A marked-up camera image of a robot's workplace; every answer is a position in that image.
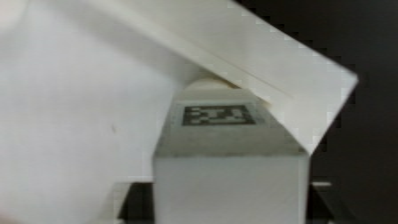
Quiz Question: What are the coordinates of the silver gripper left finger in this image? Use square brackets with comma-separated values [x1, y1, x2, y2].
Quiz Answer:
[116, 182, 155, 224]

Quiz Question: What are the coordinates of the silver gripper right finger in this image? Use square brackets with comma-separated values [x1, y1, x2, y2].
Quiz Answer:
[308, 181, 356, 224]

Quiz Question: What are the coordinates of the white leg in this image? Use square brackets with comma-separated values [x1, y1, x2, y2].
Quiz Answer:
[153, 79, 310, 224]

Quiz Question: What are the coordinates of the white square tabletop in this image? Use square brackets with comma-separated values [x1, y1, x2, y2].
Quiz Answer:
[0, 0, 358, 224]

